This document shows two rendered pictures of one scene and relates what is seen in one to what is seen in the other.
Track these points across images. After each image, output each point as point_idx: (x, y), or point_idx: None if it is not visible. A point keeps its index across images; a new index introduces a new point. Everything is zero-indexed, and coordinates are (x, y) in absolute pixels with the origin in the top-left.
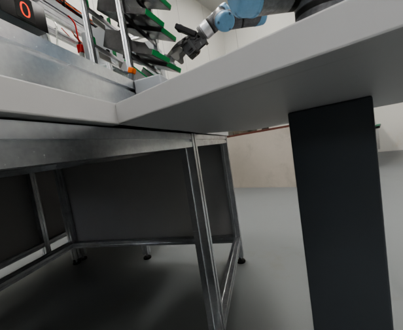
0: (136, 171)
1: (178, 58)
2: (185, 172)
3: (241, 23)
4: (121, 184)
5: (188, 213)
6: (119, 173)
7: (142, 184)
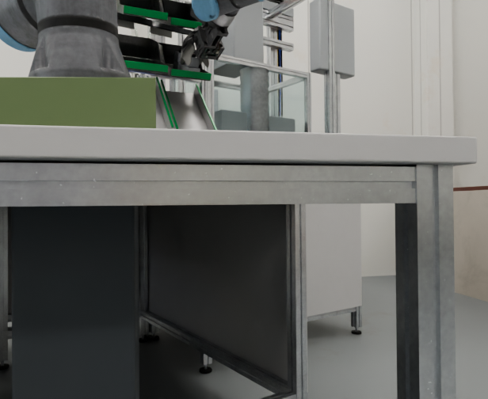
0: (203, 227)
1: (189, 62)
2: None
3: (229, 2)
4: (188, 242)
5: (247, 318)
6: (188, 225)
7: (207, 249)
